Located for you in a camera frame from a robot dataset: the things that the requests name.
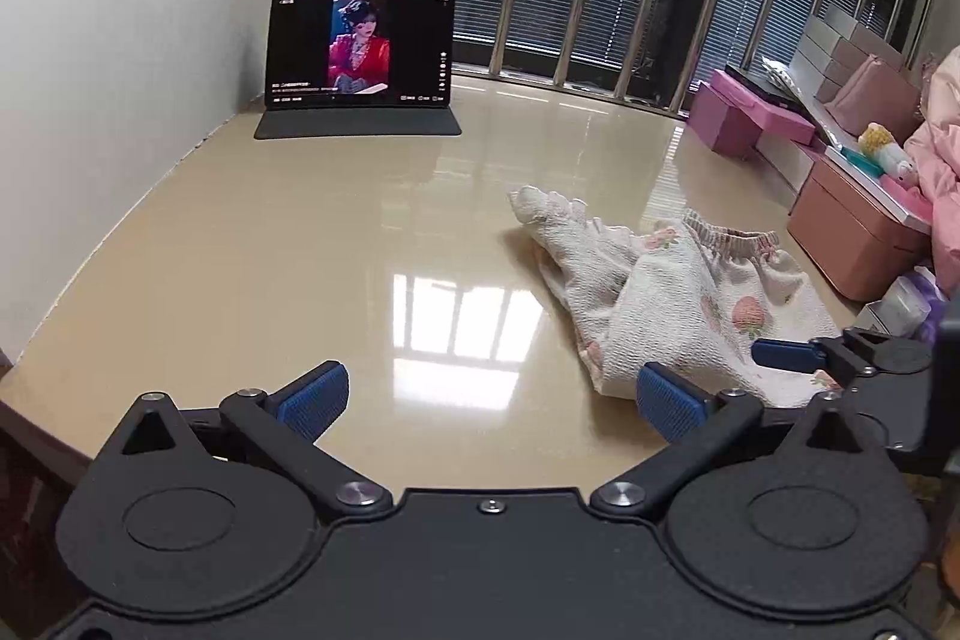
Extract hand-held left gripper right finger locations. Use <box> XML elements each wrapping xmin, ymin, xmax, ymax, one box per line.
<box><xmin>589</xmin><ymin>362</ymin><xmax>890</xmax><ymax>522</ymax></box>

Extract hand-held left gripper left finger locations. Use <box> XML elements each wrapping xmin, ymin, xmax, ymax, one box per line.
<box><xmin>112</xmin><ymin>361</ymin><xmax>395</xmax><ymax>522</ymax></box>

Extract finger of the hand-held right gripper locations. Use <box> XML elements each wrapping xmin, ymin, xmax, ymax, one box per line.
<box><xmin>751</xmin><ymin>338</ymin><xmax>842</xmax><ymax>375</ymax></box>

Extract cream strawberry print pants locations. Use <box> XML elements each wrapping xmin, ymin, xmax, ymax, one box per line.
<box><xmin>508</xmin><ymin>184</ymin><xmax>842</xmax><ymax>408</ymax></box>

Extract small white box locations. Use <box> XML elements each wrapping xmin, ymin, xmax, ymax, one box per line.
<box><xmin>855</xmin><ymin>299</ymin><xmax>902</xmax><ymax>335</ymax></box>

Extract purple tissue pack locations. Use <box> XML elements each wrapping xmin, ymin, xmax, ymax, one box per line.
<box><xmin>885</xmin><ymin>269</ymin><xmax>950</xmax><ymax>341</ymax></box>

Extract brown storage box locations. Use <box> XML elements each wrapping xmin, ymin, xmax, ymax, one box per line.
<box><xmin>787</xmin><ymin>156</ymin><xmax>932</xmax><ymax>303</ymax></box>

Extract white cardboard box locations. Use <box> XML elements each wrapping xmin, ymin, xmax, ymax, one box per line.
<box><xmin>753</xmin><ymin>126</ymin><xmax>827</xmax><ymax>211</ymax></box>

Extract teal and pink books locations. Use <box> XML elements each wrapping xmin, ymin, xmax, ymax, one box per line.
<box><xmin>825</xmin><ymin>145</ymin><xmax>935</xmax><ymax>226</ymax></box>

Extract pink puffer jacket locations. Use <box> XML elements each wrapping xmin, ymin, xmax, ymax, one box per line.
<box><xmin>902</xmin><ymin>47</ymin><xmax>960</xmax><ymax>298</ymax></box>

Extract yellow white plush toy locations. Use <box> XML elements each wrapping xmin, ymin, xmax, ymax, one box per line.
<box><xmin>856</xmin><ymin>122</ymin><xmax>918</xmax><ymax>184</ymax></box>

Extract silver foil bag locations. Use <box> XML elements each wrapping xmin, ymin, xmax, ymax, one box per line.
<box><xmin>760</xmin><ymin>55</ymin><xmax>847</xmax><ymax>151</ymax></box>

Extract pink cardboard box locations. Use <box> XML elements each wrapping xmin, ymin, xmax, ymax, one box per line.
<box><xmin>688</xmin><ymin>81</ymin><xmax>760</xmax><ymax>160</ymax></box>

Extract pink flat box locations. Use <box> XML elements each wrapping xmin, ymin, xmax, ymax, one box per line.
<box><xmin>709</xmin><ymin>68</ymin><xmax>817</xmax><ymax>147</ymax></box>

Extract black flat box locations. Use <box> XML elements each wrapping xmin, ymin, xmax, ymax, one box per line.
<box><xmin>726</xmin><ymin>64</ymin><xmax>812</xmax><ymax>113</ymax></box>

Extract dusty pink pouch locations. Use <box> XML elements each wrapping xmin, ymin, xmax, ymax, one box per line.
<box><xmin>828</xmin><ymin>55</ymin><xmax>924</xmax><ymax>144</ymax></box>

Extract stack of grey boxes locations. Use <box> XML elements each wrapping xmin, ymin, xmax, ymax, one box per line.
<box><xmin>791</xmin><ymin>0</ymin><xmax>925</xmax><ymax>109</ymax></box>

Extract tablet with black keyboard cover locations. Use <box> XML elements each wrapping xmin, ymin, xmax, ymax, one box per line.
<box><xmin>255</xmin><ymin>0</ymin><xmax>463</xmax><ymax>141</ymax></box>

